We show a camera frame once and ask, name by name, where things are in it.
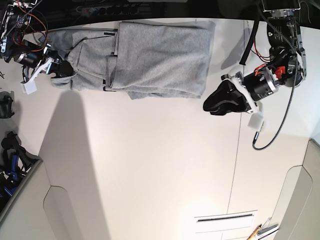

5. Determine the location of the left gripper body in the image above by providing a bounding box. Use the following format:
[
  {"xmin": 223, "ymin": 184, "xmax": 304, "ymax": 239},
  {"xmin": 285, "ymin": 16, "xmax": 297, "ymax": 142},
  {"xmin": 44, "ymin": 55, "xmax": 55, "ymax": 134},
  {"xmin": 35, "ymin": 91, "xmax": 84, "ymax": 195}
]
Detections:
[{"xmin": 221, "ymin": 66, "xmax": 279, "ymax": 113}]

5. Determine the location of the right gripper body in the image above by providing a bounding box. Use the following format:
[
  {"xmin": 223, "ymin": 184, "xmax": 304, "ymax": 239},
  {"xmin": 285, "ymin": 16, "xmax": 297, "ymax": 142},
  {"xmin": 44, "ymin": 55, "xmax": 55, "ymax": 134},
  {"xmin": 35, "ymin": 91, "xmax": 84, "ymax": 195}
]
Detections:
[{"xmin": 13, "ymin": 43, "xmax": 63, "ymax": 83}]

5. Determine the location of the grey T-shirt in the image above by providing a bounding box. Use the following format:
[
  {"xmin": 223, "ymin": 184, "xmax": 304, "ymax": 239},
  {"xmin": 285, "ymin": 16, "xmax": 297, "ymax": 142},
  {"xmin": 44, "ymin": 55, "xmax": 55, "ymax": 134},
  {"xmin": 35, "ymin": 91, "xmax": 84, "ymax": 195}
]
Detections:
[{"xmin": 48, "ymin": 21, "xmax": 215, "ymax": 100}]

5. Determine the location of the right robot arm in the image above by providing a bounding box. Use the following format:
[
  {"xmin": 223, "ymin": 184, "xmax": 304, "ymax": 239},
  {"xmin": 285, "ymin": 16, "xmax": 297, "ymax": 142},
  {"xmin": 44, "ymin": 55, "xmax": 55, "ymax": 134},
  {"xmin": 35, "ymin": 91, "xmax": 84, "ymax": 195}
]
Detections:
[{"xmin": 0, "ymin": 0, "xmax": 74, "ymax": 84}]

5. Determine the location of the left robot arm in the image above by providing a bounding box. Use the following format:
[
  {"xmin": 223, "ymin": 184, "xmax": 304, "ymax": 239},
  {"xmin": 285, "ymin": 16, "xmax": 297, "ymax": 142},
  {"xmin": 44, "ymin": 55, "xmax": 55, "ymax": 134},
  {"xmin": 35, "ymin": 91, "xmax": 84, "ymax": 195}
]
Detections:
[{"xmin": 203, "ymin": 0, "xmax": 307, "ymax": 151}]

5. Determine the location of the black device at table edge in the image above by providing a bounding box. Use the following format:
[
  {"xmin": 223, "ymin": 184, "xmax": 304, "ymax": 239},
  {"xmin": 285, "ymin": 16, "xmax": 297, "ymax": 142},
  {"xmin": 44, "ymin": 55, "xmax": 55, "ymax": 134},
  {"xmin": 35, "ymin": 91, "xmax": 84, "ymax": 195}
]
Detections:
[{"xmin": 0, "ymin": 91, "xmax": 15, "ymax": 119}]

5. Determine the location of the black power strip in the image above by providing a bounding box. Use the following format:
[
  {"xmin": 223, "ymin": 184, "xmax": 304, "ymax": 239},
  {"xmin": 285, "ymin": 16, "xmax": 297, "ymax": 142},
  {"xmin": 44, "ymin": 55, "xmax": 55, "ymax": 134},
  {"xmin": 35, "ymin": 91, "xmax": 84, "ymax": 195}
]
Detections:
[{"xmin": 75, "ymin": 4, "xmax": 141, "ymax": 17}]

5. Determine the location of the black and blue tool pile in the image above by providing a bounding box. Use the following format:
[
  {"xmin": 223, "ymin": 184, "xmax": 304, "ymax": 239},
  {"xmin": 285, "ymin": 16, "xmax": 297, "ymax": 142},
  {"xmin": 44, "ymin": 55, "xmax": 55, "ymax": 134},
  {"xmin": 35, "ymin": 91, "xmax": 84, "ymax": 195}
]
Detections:
[{"xmin": 0, "ymin": 131, "xmax": 40, "ymax": 201}]

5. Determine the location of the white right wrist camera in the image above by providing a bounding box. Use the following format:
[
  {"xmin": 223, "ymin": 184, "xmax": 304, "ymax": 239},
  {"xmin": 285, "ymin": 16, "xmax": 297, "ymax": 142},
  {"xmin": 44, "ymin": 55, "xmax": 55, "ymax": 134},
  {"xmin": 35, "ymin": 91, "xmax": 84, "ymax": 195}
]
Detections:
[{"xmin": 20, "ymin": 81, "xmax": 37, "ymax": 95}]

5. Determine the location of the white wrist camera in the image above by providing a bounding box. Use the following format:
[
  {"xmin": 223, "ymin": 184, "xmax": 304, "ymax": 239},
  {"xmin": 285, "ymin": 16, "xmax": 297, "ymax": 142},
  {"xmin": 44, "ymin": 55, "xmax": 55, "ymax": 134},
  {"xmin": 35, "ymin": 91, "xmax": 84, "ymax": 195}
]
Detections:
[
  {"xmin": 20, "ymin": 81, "xmax": 37, "ymax": 95},
  {"xmin": 248, "ymin": 112, "xmax": 264, "ymax": 132}
]

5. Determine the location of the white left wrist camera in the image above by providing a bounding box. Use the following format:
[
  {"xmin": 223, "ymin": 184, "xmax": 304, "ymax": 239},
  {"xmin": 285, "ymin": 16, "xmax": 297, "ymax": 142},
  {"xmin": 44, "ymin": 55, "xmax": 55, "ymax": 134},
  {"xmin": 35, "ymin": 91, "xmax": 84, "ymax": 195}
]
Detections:
[{"xmin": 248, "ymin": 112, "xmax": 264, "ymax": 132}]

